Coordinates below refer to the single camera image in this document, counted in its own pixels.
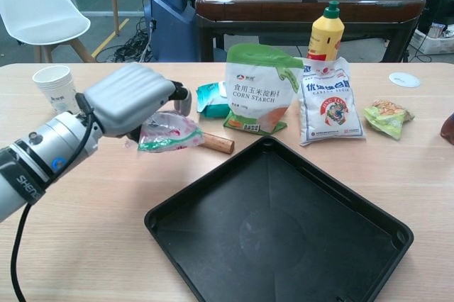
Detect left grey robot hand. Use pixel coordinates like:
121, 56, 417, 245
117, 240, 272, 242
76, 62, 193, 140

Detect pink candy packet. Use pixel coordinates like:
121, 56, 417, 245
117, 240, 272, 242
137, 110, 206, 156

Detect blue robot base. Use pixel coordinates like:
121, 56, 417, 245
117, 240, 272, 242
143, 0, 199, 62

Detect green white corn starch bag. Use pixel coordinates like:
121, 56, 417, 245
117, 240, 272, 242
222, 43, 305, 137

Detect black square plastic tray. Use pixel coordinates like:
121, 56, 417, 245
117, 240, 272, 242
143, 135, 415, 302

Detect white sugar bag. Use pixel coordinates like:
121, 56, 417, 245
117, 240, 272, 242
299, 56, 367, 147

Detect white paper cup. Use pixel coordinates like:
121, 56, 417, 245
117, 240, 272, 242
32, 65, 79, 116

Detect teal wet wipes pack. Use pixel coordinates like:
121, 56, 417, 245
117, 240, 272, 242
196, 81, 231, 119

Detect wooden rolling pin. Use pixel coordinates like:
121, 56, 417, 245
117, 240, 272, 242
201, 131, 236, 155

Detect white chair wooden legs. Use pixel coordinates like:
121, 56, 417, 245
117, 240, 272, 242
0, 0, 96, 64

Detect dark wooden mahjong table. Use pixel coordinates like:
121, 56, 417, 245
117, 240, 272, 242
194, 0, 427, 64

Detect yellow bottle green cap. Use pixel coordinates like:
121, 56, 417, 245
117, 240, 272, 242
306, 0, 346, 64

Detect green snack packet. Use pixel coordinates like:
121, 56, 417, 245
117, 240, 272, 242
362, 99, 416, 141

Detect white round table grommet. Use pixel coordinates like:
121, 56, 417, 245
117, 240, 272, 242
388, 71, 421, 89

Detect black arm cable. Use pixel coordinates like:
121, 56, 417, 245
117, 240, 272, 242
9, 91, 99, 302

